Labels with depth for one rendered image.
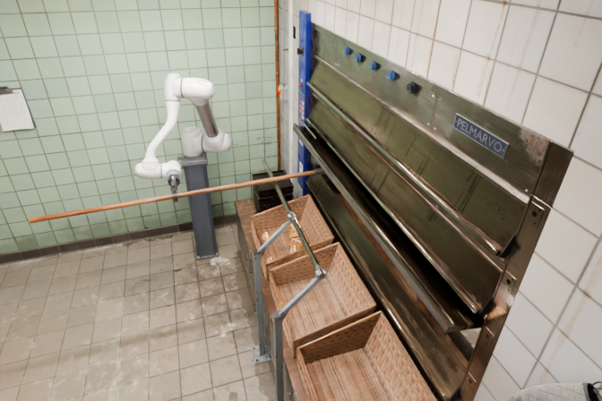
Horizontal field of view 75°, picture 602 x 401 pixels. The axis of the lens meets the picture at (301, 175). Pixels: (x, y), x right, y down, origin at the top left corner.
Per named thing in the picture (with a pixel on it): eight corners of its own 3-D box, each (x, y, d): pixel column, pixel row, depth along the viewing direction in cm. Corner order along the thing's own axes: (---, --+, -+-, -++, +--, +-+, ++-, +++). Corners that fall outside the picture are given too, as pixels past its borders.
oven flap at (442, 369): (309, 183, 308) (318, 160, 300) (451, 401, 161) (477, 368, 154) (304, 182, 306) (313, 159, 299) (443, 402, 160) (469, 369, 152)
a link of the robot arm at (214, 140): (208, 140, 327) (234, 140, 326) (204, 156, 319) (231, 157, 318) (182, 72, 261) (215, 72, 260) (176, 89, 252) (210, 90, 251)
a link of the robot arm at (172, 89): (160, 99, 258) (181, 100, 257) (160, 71, 255) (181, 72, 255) (168, 100, 271) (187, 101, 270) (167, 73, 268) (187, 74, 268)
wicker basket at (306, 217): (309, 221, 322) (310, 192, 308) (333, 268, 275) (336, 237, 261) (250, 231, 310) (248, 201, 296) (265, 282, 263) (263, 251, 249)
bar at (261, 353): (270, 276, 348) (266, 158, 288) (321, 418, 244) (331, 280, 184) (235, 284, 339) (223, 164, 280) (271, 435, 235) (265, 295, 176)
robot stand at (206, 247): (195, 246, 381) (180, 154, 330) (217, 243, 386) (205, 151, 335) (196, 260, 364) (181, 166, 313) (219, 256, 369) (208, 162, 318)
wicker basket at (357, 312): (337, 271, 273) (339, 240, 259) (374, 338, 226) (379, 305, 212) (268, 286, 260) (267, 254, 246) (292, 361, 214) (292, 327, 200)
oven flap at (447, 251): (311, 121, 282) (321, 94, 274) (483, 314, 135) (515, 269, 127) (305, 119, 280) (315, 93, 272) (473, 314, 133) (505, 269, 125)
